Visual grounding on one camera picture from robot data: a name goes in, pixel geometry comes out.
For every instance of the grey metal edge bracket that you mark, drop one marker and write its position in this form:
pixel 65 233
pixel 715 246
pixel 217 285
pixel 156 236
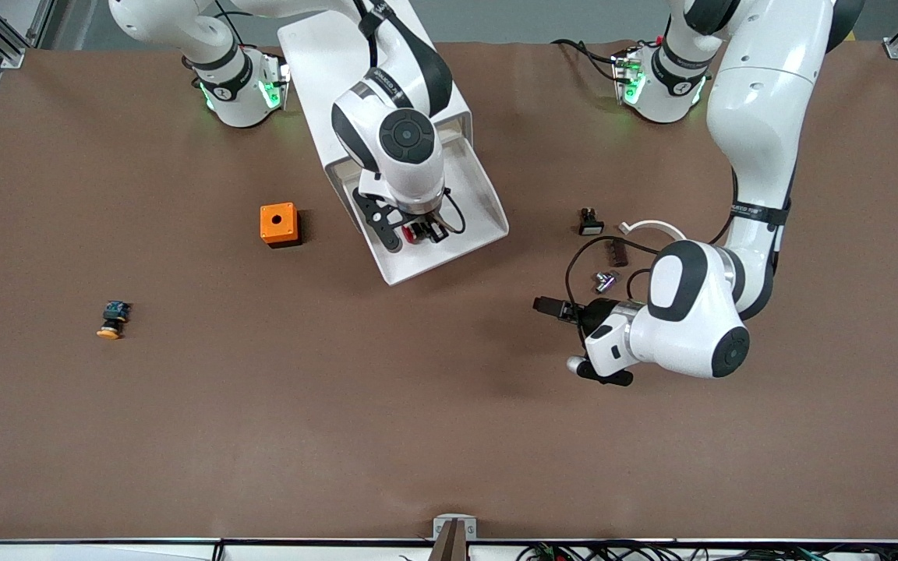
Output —
pixel 441 523

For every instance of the orange box with round hole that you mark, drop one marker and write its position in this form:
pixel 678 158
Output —
pixel 277 222

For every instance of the silver metal fitting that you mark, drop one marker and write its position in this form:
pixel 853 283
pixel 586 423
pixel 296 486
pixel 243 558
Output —
pixel 605 281

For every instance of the white curved plastic bracket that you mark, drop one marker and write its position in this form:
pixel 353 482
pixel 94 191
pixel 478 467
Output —
pixel 652 225

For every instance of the yellow cap push button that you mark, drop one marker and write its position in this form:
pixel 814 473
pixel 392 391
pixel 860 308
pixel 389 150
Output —
pixel 110 331

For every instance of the brown post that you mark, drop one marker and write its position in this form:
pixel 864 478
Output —
pixel 453 545

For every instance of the red cap push button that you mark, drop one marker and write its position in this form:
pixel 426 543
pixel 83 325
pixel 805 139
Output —
pixel 411 233

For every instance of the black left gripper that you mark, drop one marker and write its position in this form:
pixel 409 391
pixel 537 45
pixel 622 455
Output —
pixel 594 315

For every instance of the dark brown small block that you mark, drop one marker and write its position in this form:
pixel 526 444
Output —
pixel 617 253

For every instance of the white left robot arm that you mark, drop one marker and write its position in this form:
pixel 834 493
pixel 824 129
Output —
pixel 761 117

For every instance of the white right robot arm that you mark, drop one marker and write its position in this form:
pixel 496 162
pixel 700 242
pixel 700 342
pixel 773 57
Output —
pixel 410 156

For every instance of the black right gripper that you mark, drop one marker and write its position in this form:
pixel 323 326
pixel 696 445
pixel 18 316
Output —
pixel 432 229

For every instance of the black white push button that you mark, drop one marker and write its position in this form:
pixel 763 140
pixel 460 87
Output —
pixel 591 224

